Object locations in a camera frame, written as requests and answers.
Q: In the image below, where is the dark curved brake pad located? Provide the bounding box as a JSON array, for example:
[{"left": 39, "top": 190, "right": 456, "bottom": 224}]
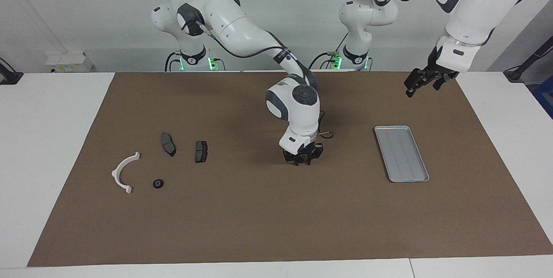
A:
[{"left": 160, "top": 133, "right": 176, "bottom": 157}]

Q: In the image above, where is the silver metal tray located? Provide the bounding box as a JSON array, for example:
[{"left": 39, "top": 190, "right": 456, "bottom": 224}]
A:
[{"left": 374, "top": 126, "right": 430, "bottom": 183}]

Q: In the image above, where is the blue crate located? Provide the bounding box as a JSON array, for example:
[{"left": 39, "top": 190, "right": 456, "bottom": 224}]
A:
[{"left": 532, "top": 75, "right": 553, "bottom": 119}]

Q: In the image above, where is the brown table mat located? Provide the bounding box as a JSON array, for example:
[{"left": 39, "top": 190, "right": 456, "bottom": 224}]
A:
[{"left": 27, "top": 71, "right": 553, "bottom": 267}]

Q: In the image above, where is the black base cable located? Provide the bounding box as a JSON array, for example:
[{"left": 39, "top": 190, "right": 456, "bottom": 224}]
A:
[
  {"left": 164, "top": 51, "right": 182, "bottom": 72},
  {"left": 308, "top": 32, "right": 349, "bottom": 70}
]

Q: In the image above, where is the black stand with pole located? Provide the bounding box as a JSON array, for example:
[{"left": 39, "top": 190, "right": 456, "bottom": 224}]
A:
[{"left": 504, "top": 36, "right": 553, "bottom": 82}]

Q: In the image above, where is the white cardboard box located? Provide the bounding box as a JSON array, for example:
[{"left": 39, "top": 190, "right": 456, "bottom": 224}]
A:
[{"left": 45, "top": 51, "right": 94, "bottom": 73}]

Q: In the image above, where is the dark rectangular brake pad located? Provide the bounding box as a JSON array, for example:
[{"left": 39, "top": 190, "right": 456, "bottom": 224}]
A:
[{"left": 195, "top": 141, "right": 209, "bottom": 163}]

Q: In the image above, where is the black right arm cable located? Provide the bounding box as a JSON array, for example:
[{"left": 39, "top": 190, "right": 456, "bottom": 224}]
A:
[{"left": 196, "top": 20, "right": 334, "bottom": 139}]

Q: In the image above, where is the white curved plastic bracket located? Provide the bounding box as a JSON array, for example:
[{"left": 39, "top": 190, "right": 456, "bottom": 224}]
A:
[{"left": 111, "top": 152, "right": 141, "bottom": 195}]

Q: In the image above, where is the black table clamp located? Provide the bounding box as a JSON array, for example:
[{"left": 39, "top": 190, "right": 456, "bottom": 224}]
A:
[{"left": 0, "top": 58, "right": 23, "bottom": 85}]

